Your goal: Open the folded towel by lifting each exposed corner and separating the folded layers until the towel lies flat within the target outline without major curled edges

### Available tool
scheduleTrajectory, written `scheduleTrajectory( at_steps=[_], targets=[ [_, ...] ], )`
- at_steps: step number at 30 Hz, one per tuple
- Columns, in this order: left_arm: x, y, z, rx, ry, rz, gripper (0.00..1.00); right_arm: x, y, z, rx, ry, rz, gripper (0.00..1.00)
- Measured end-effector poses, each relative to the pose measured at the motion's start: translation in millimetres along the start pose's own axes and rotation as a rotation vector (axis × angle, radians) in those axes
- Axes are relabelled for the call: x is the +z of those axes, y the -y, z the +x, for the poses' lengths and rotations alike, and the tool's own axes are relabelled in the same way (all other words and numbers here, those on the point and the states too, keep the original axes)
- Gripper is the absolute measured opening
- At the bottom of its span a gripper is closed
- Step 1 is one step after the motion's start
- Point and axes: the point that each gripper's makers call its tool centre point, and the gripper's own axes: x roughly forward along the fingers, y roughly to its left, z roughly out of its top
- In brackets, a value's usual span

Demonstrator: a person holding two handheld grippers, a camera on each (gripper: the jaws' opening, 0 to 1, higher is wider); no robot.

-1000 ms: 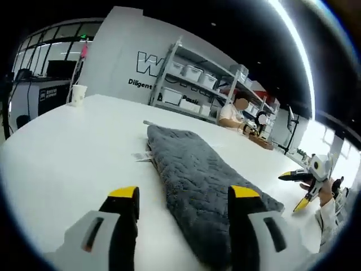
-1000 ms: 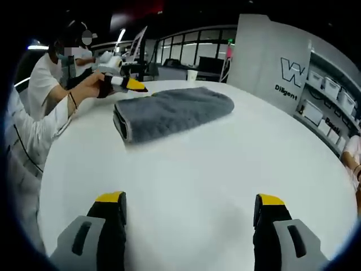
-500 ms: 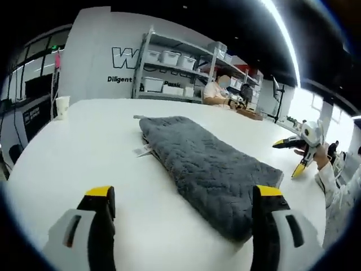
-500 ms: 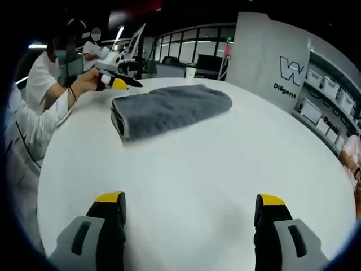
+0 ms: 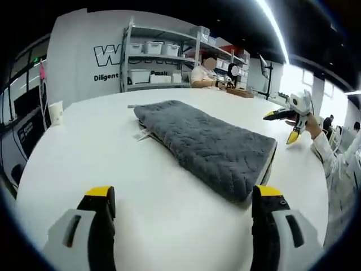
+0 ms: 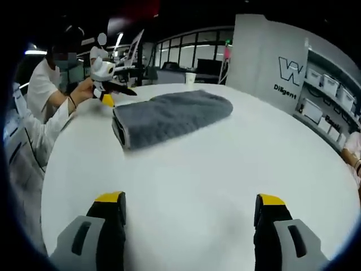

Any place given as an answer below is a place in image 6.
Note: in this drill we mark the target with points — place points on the grey towel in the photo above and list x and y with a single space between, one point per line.
175 115

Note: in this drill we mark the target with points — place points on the person's left hand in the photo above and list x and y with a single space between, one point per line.
84 90

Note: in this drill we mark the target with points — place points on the grey counter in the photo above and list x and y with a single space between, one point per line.
172 76

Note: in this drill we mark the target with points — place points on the white paper cup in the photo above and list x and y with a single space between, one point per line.
190 78

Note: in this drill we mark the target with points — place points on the black monitor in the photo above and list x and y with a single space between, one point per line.
210 67

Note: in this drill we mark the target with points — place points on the pink hanging object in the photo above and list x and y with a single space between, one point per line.
227 53

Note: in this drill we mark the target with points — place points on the grey shelf unit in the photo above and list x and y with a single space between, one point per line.
324 93

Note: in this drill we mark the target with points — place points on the shelf with white storage boxes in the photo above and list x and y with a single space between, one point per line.
330 84

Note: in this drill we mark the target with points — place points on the white slanted frame stand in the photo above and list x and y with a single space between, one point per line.
135 48

